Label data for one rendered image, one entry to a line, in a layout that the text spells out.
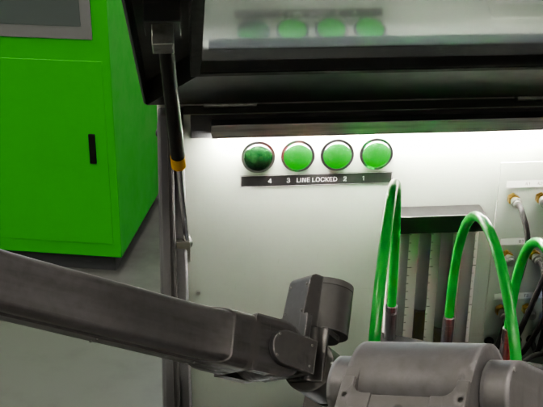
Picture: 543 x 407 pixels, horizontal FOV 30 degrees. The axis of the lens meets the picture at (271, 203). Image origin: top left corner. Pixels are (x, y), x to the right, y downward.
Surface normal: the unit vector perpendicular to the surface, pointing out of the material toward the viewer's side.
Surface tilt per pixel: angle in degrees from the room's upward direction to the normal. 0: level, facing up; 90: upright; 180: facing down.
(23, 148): 90
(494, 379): 38
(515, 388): 74
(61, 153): 90
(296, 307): 54
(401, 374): 44
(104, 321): 61
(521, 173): 90
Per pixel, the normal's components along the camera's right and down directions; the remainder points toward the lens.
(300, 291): -0.76, -0.43
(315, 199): 0.09, 0.41
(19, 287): 0.61, -0.18
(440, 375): -0.47, -0.53
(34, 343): 0.00, -0.91
